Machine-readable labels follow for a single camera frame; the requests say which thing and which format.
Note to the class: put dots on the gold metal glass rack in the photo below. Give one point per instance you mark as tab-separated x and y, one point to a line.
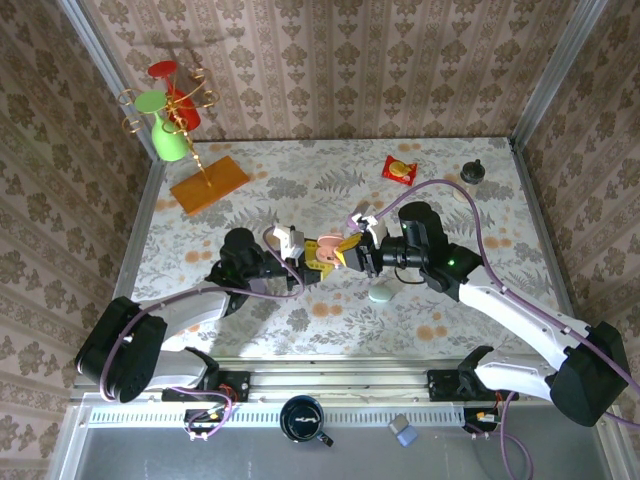
202	170

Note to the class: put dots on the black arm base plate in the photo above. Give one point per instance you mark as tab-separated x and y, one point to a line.
440	385
240	385

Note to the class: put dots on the red snack packet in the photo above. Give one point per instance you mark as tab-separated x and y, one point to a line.
397	170

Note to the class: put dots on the aluminium table side rail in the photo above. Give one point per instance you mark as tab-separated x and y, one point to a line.
132	250
553	250

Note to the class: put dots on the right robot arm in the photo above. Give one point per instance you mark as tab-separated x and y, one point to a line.
500	310

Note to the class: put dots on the green earbud charging case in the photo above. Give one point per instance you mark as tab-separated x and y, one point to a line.
380	294

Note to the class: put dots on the green plastic wine glass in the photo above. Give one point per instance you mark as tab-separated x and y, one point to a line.
167	142

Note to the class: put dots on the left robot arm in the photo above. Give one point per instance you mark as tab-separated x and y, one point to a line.
195	310

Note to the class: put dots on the red plastic wine glass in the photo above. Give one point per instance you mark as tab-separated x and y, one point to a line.
186	117

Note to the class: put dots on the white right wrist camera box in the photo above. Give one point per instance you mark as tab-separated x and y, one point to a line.
375	229

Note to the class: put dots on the aluminium frame post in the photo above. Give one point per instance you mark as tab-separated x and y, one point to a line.
111	75
554	75

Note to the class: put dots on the pink earbud charging case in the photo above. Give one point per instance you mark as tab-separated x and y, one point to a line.
327	246

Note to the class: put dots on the clear bottle with black cap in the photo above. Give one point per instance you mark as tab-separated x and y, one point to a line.
472	172

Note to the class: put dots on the wooden glass rack base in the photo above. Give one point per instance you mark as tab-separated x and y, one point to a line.
225	180

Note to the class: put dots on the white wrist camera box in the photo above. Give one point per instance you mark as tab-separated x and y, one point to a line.
375	229
289	242

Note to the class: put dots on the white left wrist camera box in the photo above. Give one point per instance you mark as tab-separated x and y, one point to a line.
289	242

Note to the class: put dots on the small grey-blue box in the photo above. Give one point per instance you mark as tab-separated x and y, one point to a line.
402	430

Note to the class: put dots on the black mug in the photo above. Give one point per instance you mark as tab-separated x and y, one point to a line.
300	419

